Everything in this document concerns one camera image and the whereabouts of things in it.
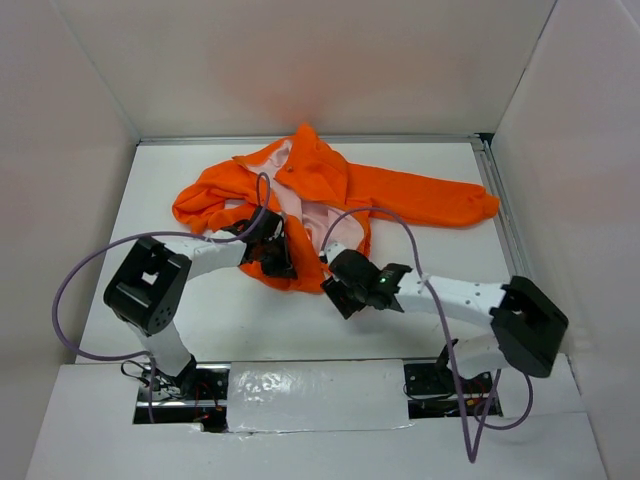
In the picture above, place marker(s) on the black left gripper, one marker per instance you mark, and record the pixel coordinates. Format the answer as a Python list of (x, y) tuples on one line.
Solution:
[(284, 267)]

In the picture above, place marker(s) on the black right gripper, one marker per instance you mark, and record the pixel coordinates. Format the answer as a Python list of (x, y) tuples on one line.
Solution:
[(335, 289)]

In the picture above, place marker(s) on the orange zip-up jacket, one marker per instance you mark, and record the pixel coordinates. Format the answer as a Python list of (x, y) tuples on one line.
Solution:
[(322, 196)]

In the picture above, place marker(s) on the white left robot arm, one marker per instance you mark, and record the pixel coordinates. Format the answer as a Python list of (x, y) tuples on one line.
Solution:
[(146, 289)]

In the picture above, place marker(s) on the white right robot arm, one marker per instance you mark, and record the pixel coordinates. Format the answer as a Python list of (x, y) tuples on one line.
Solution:
[(523, 328)]

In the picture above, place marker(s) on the white front cover plate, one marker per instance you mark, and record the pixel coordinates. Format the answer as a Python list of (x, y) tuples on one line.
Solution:
[(325, 396)]

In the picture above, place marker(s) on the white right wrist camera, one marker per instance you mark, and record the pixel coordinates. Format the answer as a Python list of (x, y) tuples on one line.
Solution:
[(331, 252)]

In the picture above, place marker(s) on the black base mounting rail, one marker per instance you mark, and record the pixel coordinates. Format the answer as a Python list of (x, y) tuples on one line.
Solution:
[(427, 388)]

